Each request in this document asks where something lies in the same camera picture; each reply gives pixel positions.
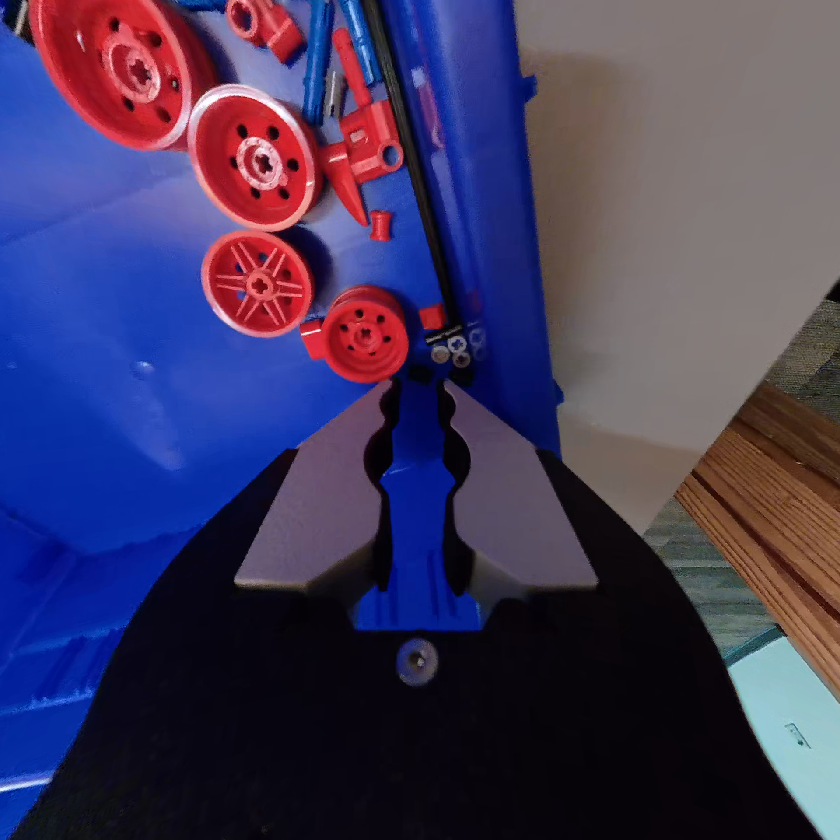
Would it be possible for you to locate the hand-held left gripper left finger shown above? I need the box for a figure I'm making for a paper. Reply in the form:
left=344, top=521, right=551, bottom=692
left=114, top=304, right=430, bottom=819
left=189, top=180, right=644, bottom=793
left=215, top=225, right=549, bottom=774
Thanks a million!
left=234, top=379, right=403, bottom=613

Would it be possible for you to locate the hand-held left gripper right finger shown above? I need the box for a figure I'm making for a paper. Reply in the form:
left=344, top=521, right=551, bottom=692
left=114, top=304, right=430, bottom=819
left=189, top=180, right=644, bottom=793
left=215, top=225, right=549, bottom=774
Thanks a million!
left=437, top=379, right=600, bottom=609

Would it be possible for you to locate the blue plastic bin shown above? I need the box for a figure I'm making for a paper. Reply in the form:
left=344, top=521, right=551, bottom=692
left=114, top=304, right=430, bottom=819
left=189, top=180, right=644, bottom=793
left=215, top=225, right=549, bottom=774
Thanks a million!
left=0, top=0, right=565, bottom=828

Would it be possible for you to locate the small red wheel rim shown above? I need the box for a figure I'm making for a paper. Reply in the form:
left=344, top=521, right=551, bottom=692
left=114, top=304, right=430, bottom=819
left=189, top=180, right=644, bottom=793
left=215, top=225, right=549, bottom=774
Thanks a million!
left=301, top=285, right=410, bottom=383

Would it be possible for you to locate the red spoked wheel rim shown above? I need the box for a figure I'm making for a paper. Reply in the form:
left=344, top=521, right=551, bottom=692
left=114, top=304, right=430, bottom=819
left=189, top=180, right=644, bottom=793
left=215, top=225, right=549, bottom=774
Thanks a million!
left=201, top=230, right=315, bottom=339

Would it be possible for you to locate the pale teal board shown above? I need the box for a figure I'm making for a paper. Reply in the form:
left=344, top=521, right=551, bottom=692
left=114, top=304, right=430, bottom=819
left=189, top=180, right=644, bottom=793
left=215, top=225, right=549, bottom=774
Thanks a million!
left=724, top=629, right=840, bottom=840

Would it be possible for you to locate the long black axle rod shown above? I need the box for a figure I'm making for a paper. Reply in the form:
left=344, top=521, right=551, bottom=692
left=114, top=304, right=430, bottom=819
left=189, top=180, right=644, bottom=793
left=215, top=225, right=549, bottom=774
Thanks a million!
left=360, top=0, right=465, bottom=343

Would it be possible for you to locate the large red wheel rim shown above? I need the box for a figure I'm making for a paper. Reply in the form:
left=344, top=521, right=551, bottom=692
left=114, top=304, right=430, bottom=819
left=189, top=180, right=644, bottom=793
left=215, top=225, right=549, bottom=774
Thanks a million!
left=29, top=0, right=219, bottom=153
left=188, top=84, right=324, bottom=232

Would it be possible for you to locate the red steering hub piece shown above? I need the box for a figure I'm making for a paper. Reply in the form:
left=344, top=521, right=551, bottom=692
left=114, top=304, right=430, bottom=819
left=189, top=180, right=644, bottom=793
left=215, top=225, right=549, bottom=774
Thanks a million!
left=320, top=98, right=405, bottom=228

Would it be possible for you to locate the long blue axle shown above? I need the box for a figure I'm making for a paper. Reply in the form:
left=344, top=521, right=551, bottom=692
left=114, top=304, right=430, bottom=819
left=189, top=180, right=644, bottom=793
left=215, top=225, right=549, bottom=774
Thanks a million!
left=337, top=0, right=383, bottom=88
left=302, top=0, right=336, bottom=127

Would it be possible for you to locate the red round connector piece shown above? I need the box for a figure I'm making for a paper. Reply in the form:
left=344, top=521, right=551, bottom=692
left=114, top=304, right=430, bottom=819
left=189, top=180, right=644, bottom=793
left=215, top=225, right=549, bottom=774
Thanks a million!
left=226, top=0, right=307, bottom=64

